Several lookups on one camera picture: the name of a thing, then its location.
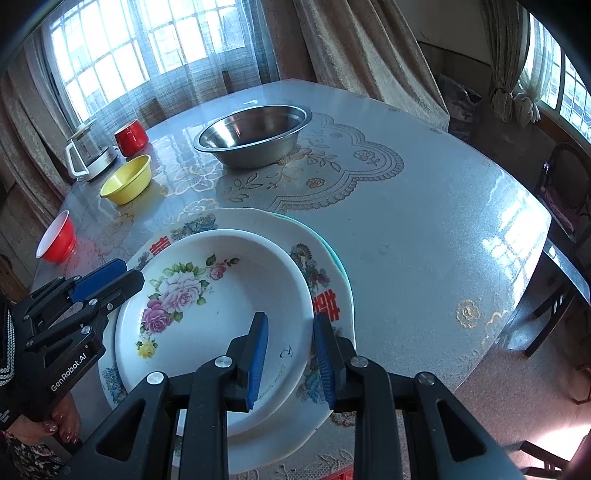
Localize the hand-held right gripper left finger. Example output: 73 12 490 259
58 311 270 480

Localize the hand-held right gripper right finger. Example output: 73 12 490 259
313 314 527 480

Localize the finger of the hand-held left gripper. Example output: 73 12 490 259
25 269 145 352
18 258 129 320

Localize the red plastic bowl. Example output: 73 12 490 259
36 210 77 264

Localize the white floral deep plate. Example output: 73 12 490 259
115 229 315 438

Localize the large white patterned plate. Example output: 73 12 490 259
98 208 356 476

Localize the yellow plastic bowl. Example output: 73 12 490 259
100 154 153 206

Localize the teal plastic plate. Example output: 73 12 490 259
272 213 352 296

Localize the stainless steel bowl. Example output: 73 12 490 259
193 104 313 169

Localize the person's left hand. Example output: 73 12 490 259
41 397 83 446

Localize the person's floral clothing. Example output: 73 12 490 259
0 429 65 480

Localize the white glass electric kettle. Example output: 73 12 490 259
65 117 121 182

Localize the red mug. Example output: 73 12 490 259
114 120 148 158

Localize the beige patterned curtain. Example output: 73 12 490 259
0 69 70 222
295 0 451 131

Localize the white sheer curtain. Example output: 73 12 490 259
28 0 280 153

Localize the large grid window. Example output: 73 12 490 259
48 0 264 116

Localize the dark wooden chair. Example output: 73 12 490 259
525 239 591 357
534 142 591 243
508 438 591 480

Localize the dark floral draped cloth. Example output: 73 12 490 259
438 74 482 141

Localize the tied beige side curtain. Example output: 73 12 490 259
480 0 542 131

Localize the side grid window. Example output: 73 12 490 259
522 14 591 139

